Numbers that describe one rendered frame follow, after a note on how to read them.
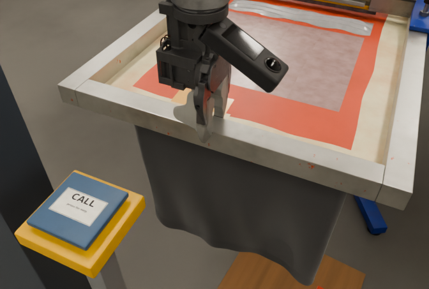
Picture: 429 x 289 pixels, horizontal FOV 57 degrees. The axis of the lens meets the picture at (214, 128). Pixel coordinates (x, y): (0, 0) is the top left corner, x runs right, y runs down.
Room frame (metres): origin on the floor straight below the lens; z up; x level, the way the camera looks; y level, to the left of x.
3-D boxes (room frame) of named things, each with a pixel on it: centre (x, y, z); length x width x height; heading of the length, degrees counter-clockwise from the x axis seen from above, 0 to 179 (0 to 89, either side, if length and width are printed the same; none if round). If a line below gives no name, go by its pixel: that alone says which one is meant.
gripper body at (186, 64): (0.48, 0.03, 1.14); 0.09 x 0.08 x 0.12; 66
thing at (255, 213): (0.54, -0.03, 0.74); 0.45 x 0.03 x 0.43; 66
